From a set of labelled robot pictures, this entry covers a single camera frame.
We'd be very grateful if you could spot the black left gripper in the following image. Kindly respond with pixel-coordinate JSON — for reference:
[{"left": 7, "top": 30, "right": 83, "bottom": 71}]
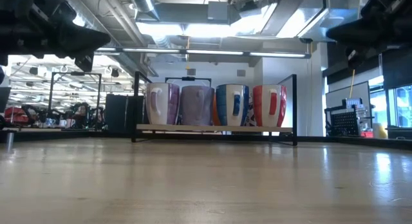
[{"left": 0, "top": 0, "right": 112, "bottom": 73}]

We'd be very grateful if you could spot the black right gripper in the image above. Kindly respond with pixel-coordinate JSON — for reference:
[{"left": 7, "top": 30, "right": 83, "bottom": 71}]
[{"left": 326, "top": 0, "right": 412, "bottom": 70}]

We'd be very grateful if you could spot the purple and white mug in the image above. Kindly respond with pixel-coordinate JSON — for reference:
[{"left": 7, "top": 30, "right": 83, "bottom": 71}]
[{"left": 145, "top": 82, "right": 180, "bottom": 126}]

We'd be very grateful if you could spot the red and white mug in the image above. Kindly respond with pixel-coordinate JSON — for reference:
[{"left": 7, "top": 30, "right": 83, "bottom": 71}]
[{"left": 252, "top": 84, "right": 288, "bottom": 127}]

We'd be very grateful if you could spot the plain lavender mug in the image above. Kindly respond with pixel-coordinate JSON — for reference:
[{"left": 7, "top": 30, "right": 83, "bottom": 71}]
[{"left": 180, "top": 85, "right": 216, "bottom": 127}]

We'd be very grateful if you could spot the blue and white mug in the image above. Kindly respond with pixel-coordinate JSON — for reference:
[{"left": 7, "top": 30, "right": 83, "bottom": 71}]
[{"left": 215, "top": 84, "right": 250, "bottom": 127}]

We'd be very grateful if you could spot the dark room partition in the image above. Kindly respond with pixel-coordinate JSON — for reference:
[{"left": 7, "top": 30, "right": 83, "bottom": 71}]
[{"left": 105, "top": 93, "right": 147, "bottom": 135}]

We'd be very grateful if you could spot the black pegboard rig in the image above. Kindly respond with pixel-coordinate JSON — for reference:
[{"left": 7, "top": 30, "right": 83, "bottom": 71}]
[{"left": 324, "top": 97, "right": 371, "bottom": 138}]

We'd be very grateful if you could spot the yellow container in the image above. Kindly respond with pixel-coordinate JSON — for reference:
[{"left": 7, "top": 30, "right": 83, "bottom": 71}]
[{"left": 372, "top": 122, "right": 389, "bottom": 140}]

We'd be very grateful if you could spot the red bag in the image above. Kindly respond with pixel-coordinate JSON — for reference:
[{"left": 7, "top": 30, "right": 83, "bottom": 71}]
[{"left": 4, "top": 106, "right": 30, "bottom": 126}]

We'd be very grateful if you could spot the long ceiling light tube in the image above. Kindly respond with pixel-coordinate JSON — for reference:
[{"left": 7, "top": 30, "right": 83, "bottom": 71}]
[{"left": 95, "top": 46, "right": 312, "bottom": 60}]

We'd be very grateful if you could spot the black aluminium table frame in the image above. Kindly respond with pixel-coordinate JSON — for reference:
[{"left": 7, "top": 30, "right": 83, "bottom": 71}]
[{"left": 0, "top": 129, "right": 412, "bottom": 151}]

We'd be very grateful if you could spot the black background rig frame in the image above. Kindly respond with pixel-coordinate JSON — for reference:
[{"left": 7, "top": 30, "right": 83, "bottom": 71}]
[{"left": 164, "top": 76, "right": 212, "bottom": 89}]

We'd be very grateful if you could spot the wooden shelf black metal frame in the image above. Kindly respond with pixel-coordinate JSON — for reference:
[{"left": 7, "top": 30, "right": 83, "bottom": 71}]
[{"left": 130, "top": 71, "right": 299, "bottom": 147}]

